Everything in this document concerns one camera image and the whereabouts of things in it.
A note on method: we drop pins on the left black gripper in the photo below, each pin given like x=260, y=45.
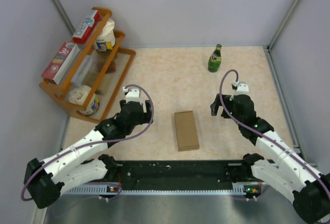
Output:
x=146, y=117

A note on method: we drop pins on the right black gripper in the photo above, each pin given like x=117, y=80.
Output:
x=214, y=106

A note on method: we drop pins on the brown cardboard box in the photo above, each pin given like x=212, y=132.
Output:
x=186, y=131

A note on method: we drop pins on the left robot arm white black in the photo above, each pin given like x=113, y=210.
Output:
x=48, y=179

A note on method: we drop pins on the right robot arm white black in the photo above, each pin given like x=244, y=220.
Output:
x=306, y=188

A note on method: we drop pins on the red white box upper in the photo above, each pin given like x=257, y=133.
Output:
x=86, y=27

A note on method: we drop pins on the red white box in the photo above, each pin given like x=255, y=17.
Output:
x=86, y=27
x=61, y=62

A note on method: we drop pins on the red white box lower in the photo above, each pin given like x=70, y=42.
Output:
x=61, y=62

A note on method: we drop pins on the green glass bottle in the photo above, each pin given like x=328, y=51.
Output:
x=215, y=59

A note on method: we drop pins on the orange wooden shelf rack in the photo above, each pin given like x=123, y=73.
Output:
x=103, y=71

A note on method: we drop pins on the white paper bag lower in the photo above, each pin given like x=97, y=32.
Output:
x=78, y=96

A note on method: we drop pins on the white paper bag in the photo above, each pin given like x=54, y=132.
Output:
x=106, y=40
x=78, y=96

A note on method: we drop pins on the white paper bag upper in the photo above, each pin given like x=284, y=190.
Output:
x=106, y=40

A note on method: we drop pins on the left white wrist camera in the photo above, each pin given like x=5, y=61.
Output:
x=132, y=95

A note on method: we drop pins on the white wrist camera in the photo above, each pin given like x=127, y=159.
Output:
x=240, y=88
x=132, y=95

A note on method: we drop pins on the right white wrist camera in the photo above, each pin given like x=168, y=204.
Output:
x=240, y=88

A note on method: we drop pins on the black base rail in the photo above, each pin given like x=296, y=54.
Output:
x=182, y=175

